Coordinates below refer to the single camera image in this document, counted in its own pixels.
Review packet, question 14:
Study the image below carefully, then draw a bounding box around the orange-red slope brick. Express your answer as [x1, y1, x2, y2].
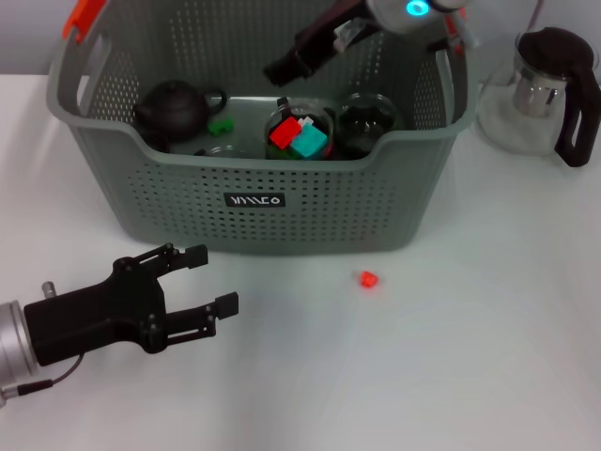
[270, 117, 305, 150]

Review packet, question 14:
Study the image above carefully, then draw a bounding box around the orange bin handle clip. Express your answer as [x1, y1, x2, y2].
[62, 0, 107, 44]
[444, 13, 469, 53]

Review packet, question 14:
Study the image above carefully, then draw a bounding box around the teal square plate brick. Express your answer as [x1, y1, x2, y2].
[288, 124, 329, 160]

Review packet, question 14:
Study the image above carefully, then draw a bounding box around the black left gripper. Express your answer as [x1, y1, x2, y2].
[22, 241, 240, 368]

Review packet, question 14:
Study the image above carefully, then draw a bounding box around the small white label tag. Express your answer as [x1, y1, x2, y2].
[334, 21, 363, 53]

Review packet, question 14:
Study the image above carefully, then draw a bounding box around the glass teacup black insert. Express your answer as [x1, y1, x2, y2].
[335, 91, 400, 160]
[264, 96, 335, 161]
[193, 146, 250, 160]

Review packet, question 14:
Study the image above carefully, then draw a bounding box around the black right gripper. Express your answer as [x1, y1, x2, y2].
[262, 0, 378, 88]

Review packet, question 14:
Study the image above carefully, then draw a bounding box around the grey perforated storage bin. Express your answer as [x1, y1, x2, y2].
[44, 0, 475, 256]

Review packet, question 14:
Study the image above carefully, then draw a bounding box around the black clay teapot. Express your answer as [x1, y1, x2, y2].
[131, 79, 228, 142]

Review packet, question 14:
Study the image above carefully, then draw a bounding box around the green notched brick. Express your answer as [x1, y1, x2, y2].
[206, 117, 236, 136]

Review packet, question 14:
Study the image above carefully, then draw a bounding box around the glass teapot black lid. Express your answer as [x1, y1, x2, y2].
[476, 26, 601, 168]

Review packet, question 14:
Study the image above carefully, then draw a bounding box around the small black clay cup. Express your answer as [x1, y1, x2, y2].
[138, 130, 171, 154]

